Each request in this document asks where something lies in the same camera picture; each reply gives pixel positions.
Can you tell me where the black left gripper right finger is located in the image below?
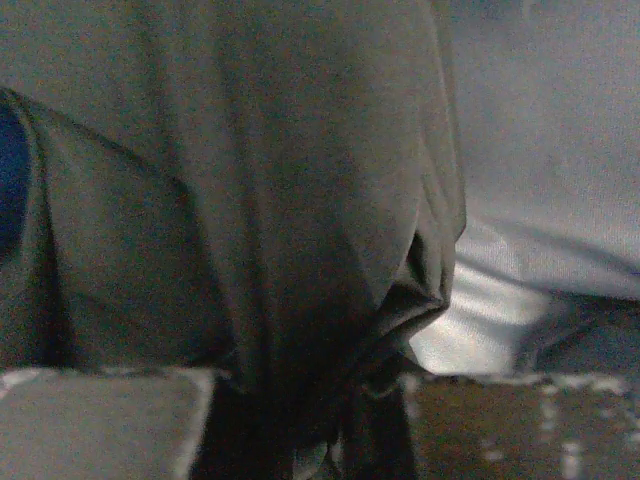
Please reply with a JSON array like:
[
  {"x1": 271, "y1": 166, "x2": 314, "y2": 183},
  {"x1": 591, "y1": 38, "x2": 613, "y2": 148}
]
[{"x1": 402, "y1": 374, "x2": 639, "y2": 479}]

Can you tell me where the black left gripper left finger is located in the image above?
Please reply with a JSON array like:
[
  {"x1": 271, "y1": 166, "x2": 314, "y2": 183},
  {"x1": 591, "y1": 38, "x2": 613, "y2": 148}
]
[{"x1": 1, "y1": 368, "x2": 216, "y2": 480}]

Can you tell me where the yellow Pikachu suitcase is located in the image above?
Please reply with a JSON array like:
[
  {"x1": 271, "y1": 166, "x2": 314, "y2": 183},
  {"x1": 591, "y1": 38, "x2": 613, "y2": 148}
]
[{"x1": 411, "y1": 1, "x2": 639, "y2": 378}]

